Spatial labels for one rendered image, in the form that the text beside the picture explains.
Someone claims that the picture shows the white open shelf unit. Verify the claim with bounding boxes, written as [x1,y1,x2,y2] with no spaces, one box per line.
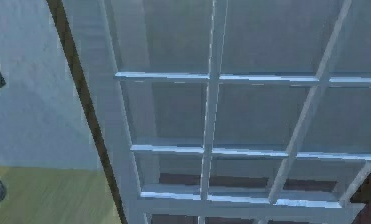
[61,0,371,224]

